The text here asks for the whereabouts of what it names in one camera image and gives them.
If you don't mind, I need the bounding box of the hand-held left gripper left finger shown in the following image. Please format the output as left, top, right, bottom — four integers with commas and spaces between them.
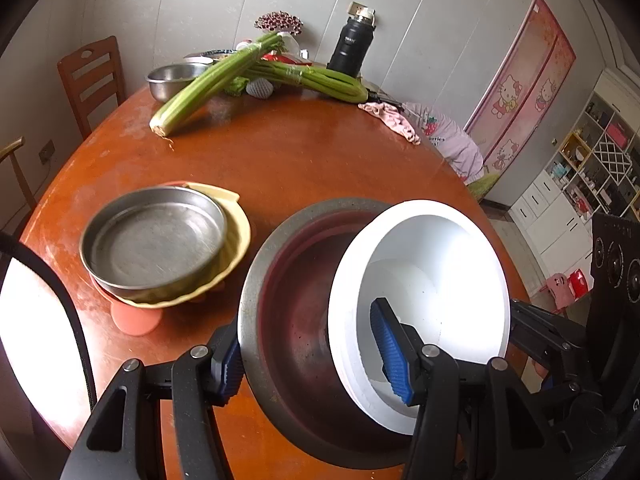
60, 327, 246, 480

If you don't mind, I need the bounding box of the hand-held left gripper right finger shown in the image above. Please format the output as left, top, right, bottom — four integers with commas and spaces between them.
370, 297, 573, 480

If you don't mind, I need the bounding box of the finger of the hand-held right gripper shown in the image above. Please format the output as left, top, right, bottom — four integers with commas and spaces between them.
509, 327, 576, 392
509, 299, 593, 343

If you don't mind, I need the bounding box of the large steel bowl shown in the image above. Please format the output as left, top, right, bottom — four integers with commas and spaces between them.
239, 197, 421, 471

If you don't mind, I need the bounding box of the yellow shell-shaped plate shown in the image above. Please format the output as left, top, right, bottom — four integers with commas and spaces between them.
92, 181, 252, 309

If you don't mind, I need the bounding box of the round steel pan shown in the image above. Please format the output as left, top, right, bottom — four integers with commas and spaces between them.
80, 186, 228, 303

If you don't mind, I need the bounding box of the pink plastic stool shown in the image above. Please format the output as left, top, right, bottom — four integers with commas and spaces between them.
542, 272, 576, 308

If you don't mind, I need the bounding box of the red plastic item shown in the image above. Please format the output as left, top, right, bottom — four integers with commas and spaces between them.
567, 269, 591, 301

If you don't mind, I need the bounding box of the white shelf cabinet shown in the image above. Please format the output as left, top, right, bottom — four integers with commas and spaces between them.
507, 67, 640, 281

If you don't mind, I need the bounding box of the pink printed jacket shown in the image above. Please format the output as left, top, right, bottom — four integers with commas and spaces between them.
402, 102, 485, 183

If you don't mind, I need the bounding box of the pink cartoon door curtain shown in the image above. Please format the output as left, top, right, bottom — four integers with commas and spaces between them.
462, 0, 577, 203

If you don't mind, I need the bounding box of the pink cloth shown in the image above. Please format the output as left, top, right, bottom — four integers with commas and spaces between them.
358, 101, 422, 146

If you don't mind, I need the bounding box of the black utensil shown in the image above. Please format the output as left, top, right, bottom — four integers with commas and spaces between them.
367, 89, 403, 108

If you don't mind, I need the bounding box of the tied celery bunch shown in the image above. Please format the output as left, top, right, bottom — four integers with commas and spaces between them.
245, 62, 370, 103

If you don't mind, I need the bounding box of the long celery bunch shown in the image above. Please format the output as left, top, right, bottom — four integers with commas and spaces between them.
150, 32, 286, 137

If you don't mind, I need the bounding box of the small steel bowl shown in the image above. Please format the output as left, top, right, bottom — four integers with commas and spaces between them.
145, 63, 213, 102

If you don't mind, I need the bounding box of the black thermos bottle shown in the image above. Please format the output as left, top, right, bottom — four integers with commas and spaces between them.
327, 15, 376, 78

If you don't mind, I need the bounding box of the chair with golden armrest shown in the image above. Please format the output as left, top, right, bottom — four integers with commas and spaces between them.
0, 136, 38, 211

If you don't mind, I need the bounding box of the red plastic bag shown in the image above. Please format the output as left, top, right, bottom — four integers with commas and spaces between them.
262, 51, 306, 65

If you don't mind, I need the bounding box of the ceramic dish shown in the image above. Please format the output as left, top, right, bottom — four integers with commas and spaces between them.
182, 49, 233, 65

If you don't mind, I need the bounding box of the wooden chair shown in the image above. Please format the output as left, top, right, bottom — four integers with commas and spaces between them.
57, 36, 127, 140

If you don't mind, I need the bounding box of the dried flower bouquet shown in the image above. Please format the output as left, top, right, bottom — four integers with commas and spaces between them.
255, 11, 305, 36

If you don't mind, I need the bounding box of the black cable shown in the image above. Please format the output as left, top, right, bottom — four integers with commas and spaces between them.
0, 231, 97, 411

